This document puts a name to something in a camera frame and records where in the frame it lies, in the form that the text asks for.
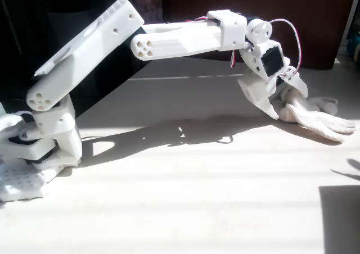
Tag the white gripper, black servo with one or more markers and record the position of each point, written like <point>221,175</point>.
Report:
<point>262,99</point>

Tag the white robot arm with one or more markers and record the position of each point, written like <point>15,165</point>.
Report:
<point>174,40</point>

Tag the dark brown wooden cabinet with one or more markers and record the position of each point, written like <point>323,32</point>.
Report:
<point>309,6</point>

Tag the blue round object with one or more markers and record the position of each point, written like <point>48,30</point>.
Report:
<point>355,44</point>

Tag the white frame post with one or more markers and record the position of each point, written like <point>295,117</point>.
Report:
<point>352,12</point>

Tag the white perforated base plate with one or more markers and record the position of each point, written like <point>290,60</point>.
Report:
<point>19,183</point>

